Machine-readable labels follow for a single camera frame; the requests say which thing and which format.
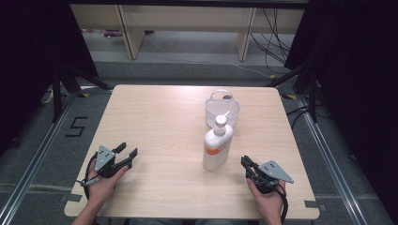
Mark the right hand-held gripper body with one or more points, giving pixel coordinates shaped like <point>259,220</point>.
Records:
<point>269,176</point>

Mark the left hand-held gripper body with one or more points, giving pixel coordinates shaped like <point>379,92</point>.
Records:
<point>104,162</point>

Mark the white pump bottle orange label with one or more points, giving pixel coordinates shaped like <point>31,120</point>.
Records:
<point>217,145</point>

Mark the white plastic basket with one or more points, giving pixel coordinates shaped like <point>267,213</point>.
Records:
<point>222,108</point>

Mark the person's left hand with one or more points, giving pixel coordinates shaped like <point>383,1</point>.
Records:
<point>102,184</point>

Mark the person's right hand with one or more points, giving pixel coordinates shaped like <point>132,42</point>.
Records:
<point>266,201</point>

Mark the wooden table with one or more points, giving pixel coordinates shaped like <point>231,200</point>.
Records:
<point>162,140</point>

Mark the black metal stand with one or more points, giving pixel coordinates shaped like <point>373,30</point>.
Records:
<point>62,87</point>
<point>305,84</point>

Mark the black curtain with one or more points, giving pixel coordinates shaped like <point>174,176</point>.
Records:
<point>34,72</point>
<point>353,93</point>

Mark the light wooden desk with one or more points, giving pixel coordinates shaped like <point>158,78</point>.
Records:
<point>187,22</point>

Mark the metal floor rail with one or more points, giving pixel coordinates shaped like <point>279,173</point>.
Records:
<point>34,156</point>
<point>334,162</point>

